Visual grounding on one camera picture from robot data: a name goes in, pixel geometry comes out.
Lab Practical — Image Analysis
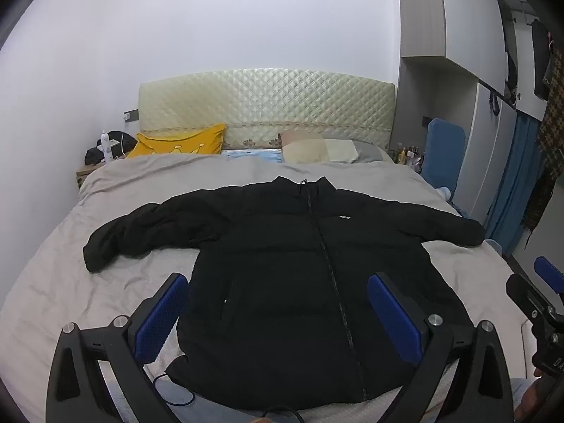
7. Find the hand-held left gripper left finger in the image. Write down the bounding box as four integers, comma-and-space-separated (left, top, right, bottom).
46, 272, 190, 423

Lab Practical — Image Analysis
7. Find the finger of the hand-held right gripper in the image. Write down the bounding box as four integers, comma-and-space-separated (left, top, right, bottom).
533, 256, 564, 296
506, 273, 553, 320

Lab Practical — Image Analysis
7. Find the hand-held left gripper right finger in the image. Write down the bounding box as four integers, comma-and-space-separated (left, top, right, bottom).
367, 272, 515, 423

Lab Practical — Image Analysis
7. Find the black puffer jacket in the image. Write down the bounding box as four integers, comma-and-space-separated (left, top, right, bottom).
83, 176, 486, 410

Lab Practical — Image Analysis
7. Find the blue curtain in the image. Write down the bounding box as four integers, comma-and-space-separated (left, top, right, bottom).
485, 112, 548, 256

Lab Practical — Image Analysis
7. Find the grey bed blanket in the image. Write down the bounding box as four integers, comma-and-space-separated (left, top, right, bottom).
0, 156, 529, 423

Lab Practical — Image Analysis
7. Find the brown patterned scarf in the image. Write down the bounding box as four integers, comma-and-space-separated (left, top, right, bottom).
523, 48, 564, 250

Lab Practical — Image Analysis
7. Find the blue padded chair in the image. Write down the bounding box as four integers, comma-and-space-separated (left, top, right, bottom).
422, 118, 467, 203

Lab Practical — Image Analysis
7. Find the group of small bottles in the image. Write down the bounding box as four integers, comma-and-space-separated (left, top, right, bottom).
392, 141, 426, 173

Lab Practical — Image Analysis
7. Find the wooden nightstand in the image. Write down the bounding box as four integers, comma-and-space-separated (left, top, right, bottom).
76, 161, 106, 191

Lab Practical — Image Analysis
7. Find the grey pillow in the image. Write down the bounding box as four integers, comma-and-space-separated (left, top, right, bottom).
352, 140, 394, 164

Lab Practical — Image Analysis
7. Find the yellow crown pillow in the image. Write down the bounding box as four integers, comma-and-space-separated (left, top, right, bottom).
125, 123, 227, 159

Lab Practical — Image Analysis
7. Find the black bag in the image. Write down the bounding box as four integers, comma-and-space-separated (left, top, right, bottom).
85, 131, 138, 164

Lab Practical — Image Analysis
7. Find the beige pillow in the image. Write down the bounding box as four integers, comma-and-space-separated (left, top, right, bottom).
278, 131, 360, 165

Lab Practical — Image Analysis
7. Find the black hanging garment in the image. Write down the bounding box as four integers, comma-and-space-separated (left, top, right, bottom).
530, 18, 552, 98

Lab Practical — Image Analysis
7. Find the cream quilted headboard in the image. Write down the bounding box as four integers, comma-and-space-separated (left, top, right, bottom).
137, 69, 396, 151

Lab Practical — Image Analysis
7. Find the grey white wardrobe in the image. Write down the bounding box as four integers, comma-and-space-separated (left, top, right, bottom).
397, 0, 549, 230

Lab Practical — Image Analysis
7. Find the black cable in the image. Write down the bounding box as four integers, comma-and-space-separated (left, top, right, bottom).
152, 371, 195, 407
260, 405, 306, 423

